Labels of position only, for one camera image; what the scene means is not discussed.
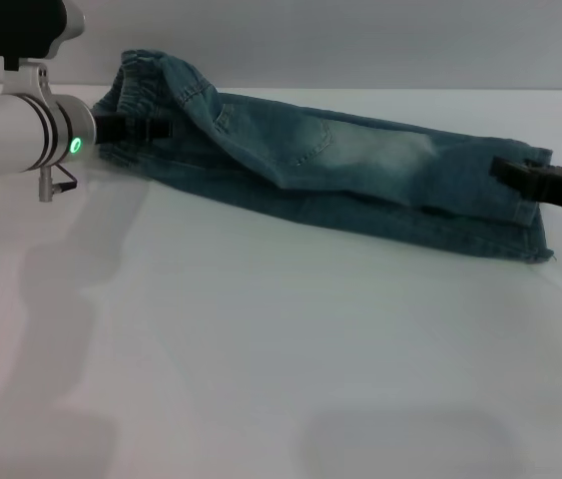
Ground silver left camera bracket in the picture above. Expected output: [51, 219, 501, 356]
[1, 58, 53, 101]

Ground blue denim shorts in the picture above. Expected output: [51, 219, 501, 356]
[89, 48, 557, 264]

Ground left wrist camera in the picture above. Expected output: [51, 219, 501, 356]
[0, 0, 86, 71]

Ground left arm connector cable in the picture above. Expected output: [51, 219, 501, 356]
[37, 166, 80, 204]

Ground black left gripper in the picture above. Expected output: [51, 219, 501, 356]
[92, 114, 175, 144]

